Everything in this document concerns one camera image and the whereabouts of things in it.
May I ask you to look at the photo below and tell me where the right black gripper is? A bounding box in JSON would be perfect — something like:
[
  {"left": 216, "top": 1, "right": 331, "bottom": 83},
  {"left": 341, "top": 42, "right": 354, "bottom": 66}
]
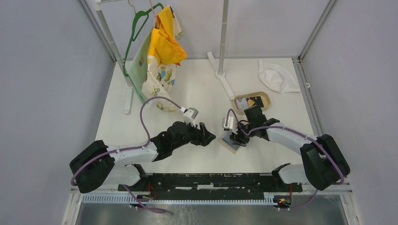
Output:
[{"left": 230, "top": 121, "right": 256, "bottom": 147}]

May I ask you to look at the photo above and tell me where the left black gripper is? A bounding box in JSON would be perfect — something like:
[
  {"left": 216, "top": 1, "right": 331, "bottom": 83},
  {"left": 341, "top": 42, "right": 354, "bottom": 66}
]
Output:
[{"left": 172, "top": 119, "right": 215, "bottom": 150}]

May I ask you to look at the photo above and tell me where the beige card holder wallet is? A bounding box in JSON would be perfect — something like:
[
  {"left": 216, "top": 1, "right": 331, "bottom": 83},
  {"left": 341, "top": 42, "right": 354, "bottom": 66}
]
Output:
[{"left": 218, "top": 135, "right": 241, "bottom": 154}]

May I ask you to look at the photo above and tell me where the gold card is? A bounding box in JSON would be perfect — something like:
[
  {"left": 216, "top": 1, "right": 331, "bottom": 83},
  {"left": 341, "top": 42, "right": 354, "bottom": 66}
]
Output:
[{"left": 246, "top": 98, "right": 256, "bottom": 107}]

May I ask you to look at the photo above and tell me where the black card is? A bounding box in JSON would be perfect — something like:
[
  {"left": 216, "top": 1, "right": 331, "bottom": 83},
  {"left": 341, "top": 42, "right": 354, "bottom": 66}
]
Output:
[{"left": 252, "top": 96, "right": 268, "bottom": 108}]

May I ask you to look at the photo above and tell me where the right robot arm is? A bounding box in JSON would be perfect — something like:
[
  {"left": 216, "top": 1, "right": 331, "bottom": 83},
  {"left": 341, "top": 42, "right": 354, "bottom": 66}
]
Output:
[{"left": 222, "top": 105, "right": 351, "bottom": 191}]

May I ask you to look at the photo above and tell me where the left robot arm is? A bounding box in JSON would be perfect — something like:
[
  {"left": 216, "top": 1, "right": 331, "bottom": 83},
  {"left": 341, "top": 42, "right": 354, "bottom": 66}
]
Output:
[{"left": 69, "top": 121, "right": 216, "bottom": 194}]

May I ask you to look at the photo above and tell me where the white card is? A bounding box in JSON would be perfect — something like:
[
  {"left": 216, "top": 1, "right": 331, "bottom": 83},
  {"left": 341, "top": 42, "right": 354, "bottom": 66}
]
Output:
[{"left": 235, "top": 98, "right": 249, "bottom": 111}]

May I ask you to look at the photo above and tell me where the beige oval tray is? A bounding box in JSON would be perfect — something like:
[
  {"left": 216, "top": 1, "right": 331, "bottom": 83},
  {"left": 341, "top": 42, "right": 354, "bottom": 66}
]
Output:
[{"left": 233, "top": 91, "right": 271, "bottom": 115}]

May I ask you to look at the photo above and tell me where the right rack foot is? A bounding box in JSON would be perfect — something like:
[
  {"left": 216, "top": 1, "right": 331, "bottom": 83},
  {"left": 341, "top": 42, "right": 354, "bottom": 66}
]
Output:
[{"left": 207, "top": 52, "right": 235, "bottom": 100}]

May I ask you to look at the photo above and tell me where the white cloth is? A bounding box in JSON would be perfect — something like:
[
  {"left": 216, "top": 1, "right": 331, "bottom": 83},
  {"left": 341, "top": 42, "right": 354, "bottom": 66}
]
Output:
[{"left": 258, "top": 60, "right": 301, "bottom": 94}]

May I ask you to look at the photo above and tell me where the cream printed cloth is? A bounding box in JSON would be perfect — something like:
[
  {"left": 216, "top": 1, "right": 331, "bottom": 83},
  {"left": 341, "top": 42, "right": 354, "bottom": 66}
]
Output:
[{"left": 141, "top": 9, "right": 184, "bottom": 113}]

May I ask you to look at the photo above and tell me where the light green printed cloth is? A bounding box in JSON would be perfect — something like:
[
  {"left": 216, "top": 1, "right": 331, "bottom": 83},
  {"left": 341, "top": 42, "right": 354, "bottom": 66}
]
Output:
[{"left": 128, "top": 31, "right": 152, "bottom": 103}]

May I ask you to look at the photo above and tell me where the yellow cloth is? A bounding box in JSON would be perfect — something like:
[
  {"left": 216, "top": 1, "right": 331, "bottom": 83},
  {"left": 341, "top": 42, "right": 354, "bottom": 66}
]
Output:
[{"left": 147, "top": 6, "right": 187, "bottom": 64}]

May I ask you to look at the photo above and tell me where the left rack pole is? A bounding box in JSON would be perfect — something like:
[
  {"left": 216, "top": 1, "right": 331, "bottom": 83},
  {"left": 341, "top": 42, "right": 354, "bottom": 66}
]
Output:
[{"left": 93, "top": 0, "right": 132, "bottom": 89}]

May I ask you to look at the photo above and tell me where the rack pole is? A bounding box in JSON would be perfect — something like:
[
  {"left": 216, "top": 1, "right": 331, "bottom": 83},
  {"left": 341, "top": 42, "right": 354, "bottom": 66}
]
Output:
[
  {"left": 93, "top": 0, "right": 132, "bottom": 89},
  {"left": 216, "top": 0, "right": 229, "bottom": 77}
]

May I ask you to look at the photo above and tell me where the pink clothes hanger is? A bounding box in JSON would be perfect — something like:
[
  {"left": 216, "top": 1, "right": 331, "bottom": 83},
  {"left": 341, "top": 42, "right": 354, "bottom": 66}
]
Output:
[{"left": 149, "top": 0, "right": 157, "bottom": 29}]

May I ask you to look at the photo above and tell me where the right rack pole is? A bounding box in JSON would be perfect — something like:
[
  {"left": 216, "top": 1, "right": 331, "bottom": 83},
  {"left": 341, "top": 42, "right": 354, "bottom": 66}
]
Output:
[{"left": 216, "top": 0, "right": 229, "bottom": 77}]

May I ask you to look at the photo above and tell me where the green clothes hanger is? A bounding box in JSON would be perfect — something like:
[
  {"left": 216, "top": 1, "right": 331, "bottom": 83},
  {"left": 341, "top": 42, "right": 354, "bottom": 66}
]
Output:
[{"left": 122, "top": 2, "right": 164, "bottom": 76}]

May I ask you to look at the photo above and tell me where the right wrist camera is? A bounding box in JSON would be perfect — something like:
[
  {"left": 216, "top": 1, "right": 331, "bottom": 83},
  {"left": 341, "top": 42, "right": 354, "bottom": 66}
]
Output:
[{"left": 222, "top": 116, "right": 236, "bottom": 133}]

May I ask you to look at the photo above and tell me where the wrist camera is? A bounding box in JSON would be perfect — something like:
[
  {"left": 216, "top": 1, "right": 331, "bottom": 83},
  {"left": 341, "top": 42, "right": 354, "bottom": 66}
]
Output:
[
  {"left": 222, "top": 116, "right": 236, "bottom": 133},
  {"left": 181, "top": 107, "right": 198, "bottom": 128}
]

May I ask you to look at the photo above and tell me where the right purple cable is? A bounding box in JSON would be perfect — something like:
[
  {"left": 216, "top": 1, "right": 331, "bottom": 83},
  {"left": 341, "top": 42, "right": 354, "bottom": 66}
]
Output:
[{"left": 225, "top": 108, "right": 345, "bottom": 210}]

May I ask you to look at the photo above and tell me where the purple cable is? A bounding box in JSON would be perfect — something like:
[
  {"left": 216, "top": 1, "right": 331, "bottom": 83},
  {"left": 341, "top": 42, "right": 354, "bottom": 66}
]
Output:
[
  {"left": 225, "top": 108, "right": 345, "bottom": 210},
  {"left": 70, "top": 96, "right": 187, "bottom": 214}
]

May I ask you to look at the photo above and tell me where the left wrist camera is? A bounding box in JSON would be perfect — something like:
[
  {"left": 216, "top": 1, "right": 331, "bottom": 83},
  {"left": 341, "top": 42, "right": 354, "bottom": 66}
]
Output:
[{"left": 181, "top": 107, "right": 198, "bottom": 128}]

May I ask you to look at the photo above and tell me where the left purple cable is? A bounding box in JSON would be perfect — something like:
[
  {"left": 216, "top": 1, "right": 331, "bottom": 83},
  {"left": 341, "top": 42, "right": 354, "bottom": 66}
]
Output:
[{"left": 70, "top": 96, "right": 187, "bottom": 214}]

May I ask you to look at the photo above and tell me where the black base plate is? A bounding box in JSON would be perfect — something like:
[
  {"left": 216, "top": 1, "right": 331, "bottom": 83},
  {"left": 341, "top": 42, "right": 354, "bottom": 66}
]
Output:
[{"left": 128, "top": 173, "right": 303, "bottom": 201}]

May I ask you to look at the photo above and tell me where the white toothed cable rail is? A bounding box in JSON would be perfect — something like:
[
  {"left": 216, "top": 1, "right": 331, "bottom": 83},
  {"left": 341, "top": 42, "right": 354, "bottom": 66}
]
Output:
[{"left": 81, "top": 194, "right": 293, "bottom": 206}]

